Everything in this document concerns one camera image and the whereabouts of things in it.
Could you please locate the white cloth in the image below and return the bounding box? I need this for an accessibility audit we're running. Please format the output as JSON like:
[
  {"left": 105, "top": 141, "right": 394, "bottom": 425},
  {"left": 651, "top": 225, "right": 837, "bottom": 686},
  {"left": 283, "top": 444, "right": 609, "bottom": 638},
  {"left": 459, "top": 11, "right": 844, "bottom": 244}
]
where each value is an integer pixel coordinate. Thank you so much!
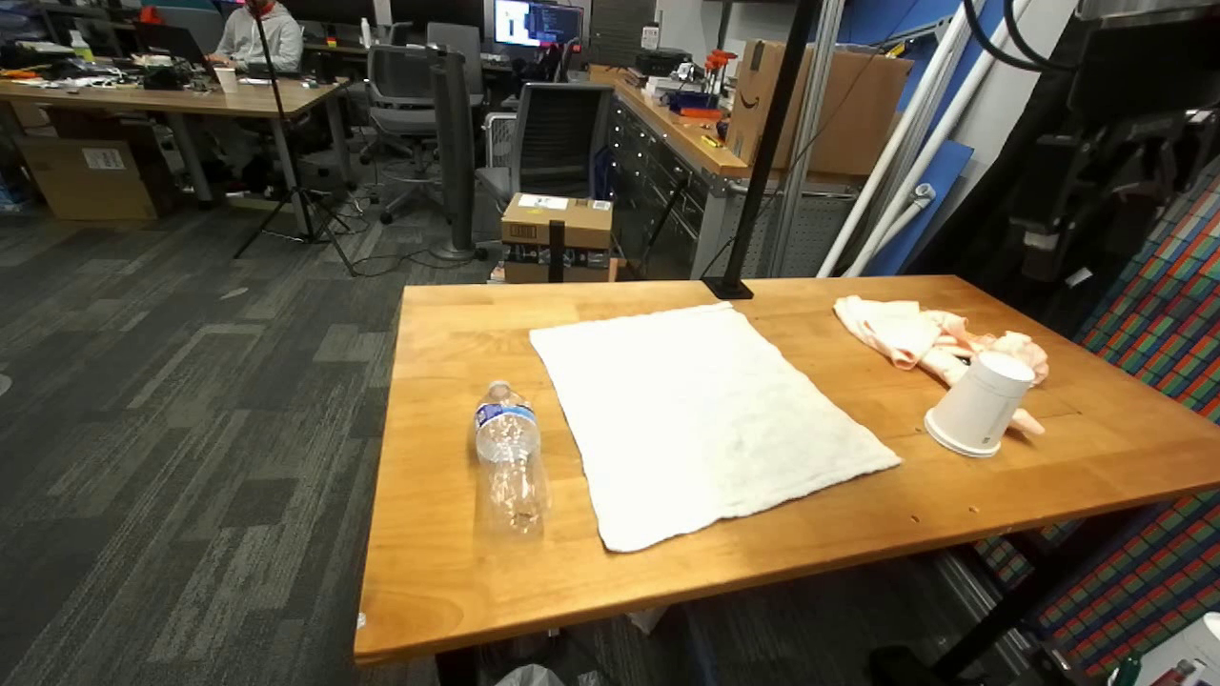
[{"left": 529, "top": 307, "right": 900, "bottom": 553}]

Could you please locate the pink crumpled cloth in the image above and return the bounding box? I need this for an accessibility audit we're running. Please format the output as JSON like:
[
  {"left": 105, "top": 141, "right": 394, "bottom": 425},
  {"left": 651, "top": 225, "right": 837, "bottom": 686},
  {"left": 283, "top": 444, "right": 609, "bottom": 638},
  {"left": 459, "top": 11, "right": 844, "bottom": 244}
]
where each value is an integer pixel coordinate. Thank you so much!
[{"left": 837, "top": 298, "right": 1048, "bottom": 437}]

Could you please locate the seated person in white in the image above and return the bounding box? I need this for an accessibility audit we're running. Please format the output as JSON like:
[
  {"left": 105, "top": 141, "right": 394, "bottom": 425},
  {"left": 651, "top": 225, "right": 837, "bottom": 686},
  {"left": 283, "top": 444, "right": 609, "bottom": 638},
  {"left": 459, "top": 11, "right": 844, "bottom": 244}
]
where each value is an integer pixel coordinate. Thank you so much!
[{"left": 206, "top": 0, "right": 307, "bottom": 74}]

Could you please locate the clear plastic water bottle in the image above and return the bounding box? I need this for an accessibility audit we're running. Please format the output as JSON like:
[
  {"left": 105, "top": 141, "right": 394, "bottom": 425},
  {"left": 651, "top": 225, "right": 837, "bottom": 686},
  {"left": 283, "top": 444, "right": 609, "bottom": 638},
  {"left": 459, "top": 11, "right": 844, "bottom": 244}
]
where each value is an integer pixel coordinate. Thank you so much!
[{"left": 472, "top": 383, "right": 546, "bottom": 538}]

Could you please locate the black vertical pole stand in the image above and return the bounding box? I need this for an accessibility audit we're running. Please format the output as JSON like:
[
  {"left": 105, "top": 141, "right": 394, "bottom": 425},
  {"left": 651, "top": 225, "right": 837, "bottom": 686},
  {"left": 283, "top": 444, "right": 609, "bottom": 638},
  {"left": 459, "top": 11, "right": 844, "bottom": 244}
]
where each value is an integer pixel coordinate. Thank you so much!
[{"left": 705, "top": 0, "right": 819, "bottom": 303}]

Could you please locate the cardboard box on floor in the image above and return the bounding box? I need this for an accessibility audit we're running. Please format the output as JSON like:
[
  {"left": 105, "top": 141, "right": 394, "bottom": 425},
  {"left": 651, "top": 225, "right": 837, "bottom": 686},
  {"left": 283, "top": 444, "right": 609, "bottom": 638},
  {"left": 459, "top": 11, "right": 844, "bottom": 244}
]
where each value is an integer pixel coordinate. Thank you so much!
[{"left": 499, "top": 193, "right": 614, "bottom": 282}]

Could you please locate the black drawer cabinet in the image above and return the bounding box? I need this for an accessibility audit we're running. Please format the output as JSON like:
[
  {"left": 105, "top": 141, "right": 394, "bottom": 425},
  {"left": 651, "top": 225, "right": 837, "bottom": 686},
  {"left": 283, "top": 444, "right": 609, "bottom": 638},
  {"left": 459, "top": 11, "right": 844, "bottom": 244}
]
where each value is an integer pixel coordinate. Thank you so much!
[{"left": 614, "top": 83, "right": 748, "bottom": 277}]

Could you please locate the grey office chair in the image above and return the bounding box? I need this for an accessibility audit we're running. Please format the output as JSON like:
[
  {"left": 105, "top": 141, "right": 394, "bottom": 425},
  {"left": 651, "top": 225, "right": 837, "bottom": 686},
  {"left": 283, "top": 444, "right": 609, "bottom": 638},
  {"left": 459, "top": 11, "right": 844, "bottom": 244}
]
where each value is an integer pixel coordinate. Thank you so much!
[{"left": 365, "top": 45, "right": 438, "bottom": 221}]

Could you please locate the computer monitor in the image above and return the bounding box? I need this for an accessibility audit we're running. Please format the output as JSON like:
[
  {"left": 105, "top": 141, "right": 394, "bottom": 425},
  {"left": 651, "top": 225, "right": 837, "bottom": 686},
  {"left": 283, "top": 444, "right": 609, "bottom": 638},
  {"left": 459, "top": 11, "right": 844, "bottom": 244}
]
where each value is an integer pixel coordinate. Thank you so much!
[{"left": 491, "top": 0, "right": 584, "bottom": 45}]

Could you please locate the large cardboard box on counter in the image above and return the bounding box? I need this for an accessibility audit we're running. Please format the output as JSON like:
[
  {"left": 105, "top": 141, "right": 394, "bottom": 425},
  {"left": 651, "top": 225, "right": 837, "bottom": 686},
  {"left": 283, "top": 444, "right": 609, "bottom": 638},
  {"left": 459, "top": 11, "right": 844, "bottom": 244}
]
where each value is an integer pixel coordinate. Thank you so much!
[{"left": 725, "top": 41, "right": 912, "bottom": 179}]

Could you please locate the white paper cup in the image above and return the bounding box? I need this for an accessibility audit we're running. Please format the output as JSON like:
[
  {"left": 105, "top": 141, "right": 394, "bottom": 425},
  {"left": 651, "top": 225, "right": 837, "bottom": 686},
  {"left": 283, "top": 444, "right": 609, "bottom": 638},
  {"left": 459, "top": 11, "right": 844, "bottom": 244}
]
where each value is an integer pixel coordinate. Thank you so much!
[{"left": 923, "top": 352, "right": 1035, "bottom": 459}]

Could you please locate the wooden office desk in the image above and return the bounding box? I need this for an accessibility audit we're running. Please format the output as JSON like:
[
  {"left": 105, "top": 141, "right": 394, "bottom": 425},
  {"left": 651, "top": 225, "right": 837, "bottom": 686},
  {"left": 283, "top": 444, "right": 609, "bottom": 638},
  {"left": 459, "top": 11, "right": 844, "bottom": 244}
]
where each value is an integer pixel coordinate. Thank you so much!
[{"left": 0, "top": 74, "right": 353, "bottom": 207}]

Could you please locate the plaid fabric panel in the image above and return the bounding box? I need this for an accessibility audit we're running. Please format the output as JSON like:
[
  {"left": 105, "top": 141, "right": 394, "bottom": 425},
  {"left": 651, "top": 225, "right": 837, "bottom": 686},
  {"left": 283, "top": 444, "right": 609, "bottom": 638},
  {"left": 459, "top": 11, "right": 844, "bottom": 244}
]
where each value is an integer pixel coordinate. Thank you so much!
[{"left": 1010, "top": 162, "right": 1220, "bottom": 674}]

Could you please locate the black camera tripod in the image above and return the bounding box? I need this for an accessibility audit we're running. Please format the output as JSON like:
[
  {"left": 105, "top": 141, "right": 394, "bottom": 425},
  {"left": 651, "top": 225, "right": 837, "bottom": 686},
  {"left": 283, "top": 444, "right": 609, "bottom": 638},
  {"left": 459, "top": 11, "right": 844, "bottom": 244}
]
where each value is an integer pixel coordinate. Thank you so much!
[{"left": 229, "top": 0, "right": 361, "bottom": 277}]

